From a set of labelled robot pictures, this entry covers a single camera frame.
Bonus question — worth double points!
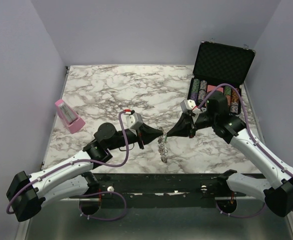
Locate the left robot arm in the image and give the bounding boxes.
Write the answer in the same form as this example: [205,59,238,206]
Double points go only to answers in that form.
[6,122,163,222]

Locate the metal key ring disc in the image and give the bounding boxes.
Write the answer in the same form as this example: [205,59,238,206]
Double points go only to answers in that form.
[157,127,168,164]

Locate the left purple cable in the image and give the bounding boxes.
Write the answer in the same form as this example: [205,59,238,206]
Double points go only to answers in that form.
[6,109,132,221]

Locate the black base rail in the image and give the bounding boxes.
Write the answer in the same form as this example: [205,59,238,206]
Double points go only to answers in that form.
[37,172,260,210]

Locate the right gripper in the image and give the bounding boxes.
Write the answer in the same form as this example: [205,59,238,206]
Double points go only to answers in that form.
[166,111,217,139]

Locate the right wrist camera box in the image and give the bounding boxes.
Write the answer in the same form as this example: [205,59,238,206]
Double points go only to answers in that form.
[180,99,203,116]

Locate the pink metronome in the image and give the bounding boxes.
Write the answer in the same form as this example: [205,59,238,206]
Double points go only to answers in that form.
[55,99,86,134]

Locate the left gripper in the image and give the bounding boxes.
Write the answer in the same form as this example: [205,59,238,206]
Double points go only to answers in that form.
[107,122,163,151]

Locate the black poker chip case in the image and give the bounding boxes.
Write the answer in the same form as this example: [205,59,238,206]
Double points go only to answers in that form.
[187,41,256,106]

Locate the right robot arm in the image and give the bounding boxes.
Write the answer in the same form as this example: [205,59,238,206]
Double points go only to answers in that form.
[166,91,293,217]

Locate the pink playing card deck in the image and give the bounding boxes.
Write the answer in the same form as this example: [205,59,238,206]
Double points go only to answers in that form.
[206,85,224,93]

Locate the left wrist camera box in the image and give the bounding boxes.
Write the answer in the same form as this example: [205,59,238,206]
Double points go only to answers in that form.
[125,112,144,131]

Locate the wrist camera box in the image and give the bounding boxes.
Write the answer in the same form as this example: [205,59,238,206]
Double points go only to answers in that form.
[125,112,144,131]
[180,99,203,116]

